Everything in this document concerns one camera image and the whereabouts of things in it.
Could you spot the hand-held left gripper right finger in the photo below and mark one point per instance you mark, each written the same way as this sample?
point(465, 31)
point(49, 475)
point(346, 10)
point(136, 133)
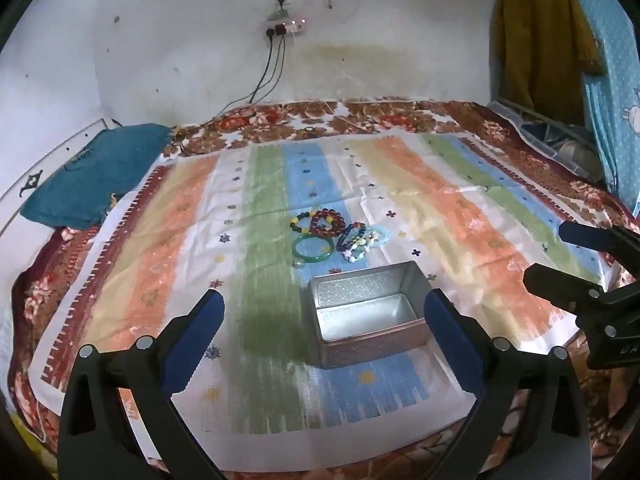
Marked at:
point(450, 342)

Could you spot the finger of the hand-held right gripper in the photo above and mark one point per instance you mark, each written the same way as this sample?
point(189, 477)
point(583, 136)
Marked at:
point(595, 240)
point(555, 282)

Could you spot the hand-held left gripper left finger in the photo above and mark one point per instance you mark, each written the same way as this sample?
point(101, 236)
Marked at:
point(200, 340)

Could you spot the silver metal tin box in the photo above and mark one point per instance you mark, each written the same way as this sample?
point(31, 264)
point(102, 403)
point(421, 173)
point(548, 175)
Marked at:
point(367, 317)

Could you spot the green jade bangle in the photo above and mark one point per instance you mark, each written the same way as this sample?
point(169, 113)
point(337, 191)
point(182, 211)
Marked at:
point(300, 252)

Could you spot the blue dotted curtain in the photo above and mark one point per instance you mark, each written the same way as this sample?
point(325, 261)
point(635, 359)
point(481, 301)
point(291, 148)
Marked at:
point(617, 85)

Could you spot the striped pastel cloth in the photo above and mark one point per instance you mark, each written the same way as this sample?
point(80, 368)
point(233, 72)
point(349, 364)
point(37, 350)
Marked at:
point(260, 185)

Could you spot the teal pillow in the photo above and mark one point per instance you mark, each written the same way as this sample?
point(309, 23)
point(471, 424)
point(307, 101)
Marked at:
point(95, 175)

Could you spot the brown hanging garment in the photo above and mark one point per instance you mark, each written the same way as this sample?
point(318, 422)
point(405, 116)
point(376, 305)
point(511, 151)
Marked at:
point(540, 30)

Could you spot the white power strip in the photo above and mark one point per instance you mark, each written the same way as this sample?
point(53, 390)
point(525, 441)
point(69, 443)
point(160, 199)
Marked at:
point(290, 26)

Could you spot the wall socket with plug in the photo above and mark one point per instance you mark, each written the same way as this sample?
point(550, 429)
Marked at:
point(281, 2)

